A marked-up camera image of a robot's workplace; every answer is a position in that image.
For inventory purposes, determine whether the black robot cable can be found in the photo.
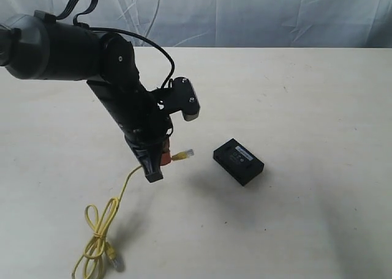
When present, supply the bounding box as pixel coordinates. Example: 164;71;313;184
53;0;176;92

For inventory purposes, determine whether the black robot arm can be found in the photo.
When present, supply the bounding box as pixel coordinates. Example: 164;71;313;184
1;13;172;182

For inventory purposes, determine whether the yellow ethernet cable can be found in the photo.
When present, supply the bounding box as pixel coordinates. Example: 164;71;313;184
70;149;195;278

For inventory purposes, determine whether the grey wrinkled backdrop cloth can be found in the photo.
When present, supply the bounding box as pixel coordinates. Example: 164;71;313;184
0;0;392;49

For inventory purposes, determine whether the black network switch box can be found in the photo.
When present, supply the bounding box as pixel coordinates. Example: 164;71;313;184
213;138;265;187

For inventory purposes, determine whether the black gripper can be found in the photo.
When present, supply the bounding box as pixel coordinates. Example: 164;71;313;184
124;87;173;183

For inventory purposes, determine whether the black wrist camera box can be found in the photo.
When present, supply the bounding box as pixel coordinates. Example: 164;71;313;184
158;77;200;122

